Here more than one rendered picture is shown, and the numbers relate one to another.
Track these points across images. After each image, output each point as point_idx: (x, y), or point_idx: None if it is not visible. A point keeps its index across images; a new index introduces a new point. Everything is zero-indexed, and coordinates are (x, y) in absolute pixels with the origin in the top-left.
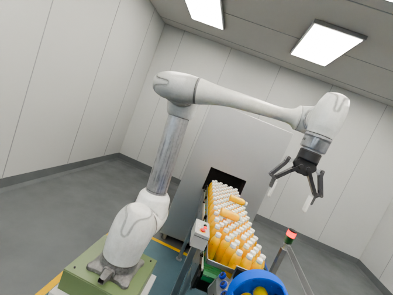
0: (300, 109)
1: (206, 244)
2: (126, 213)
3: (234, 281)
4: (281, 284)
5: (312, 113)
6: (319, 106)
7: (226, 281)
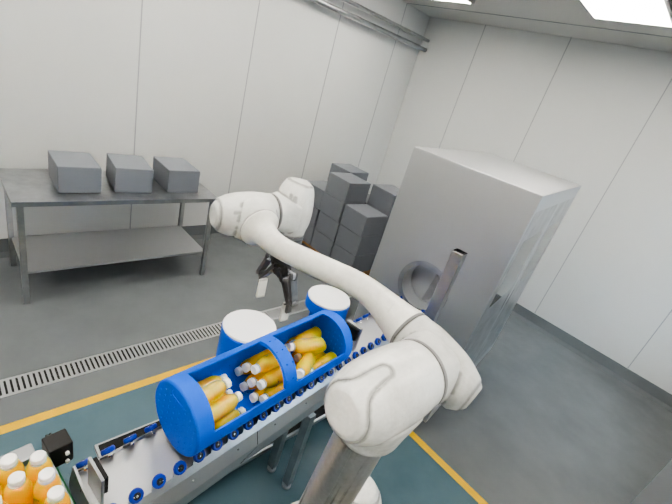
0: (277, 217)
1: None
2: (378, 490)
3: (204, 432)
4: (185, 375)
5: (305, 218)
6: (311, 209)
7: (133, 491)
